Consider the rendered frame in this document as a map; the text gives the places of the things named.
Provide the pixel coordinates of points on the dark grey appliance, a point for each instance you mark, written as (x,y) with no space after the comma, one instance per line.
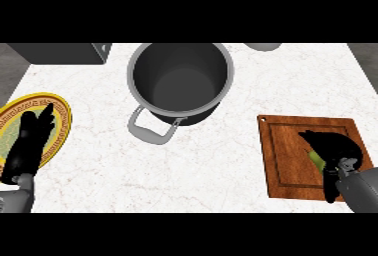
(61,52)

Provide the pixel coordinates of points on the grey metal pot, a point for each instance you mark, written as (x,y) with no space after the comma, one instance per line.
(179,86)

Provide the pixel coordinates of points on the green pear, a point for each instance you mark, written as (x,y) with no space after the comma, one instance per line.
(318,160)

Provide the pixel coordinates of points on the yellow patterned plate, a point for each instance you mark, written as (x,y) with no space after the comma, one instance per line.
(56,128)

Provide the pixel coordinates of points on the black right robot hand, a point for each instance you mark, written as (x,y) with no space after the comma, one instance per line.
(337,146)

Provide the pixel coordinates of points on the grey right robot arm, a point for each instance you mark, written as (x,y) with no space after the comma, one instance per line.
(359,191)

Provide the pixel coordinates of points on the brown wooden cutting board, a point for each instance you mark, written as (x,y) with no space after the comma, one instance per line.
(288,156)

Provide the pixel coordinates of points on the grey round object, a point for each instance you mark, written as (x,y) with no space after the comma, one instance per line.
(263,46)

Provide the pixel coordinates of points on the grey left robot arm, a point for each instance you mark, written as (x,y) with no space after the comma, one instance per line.
(18,195)

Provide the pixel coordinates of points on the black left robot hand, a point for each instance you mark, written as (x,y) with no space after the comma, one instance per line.
(27,146)

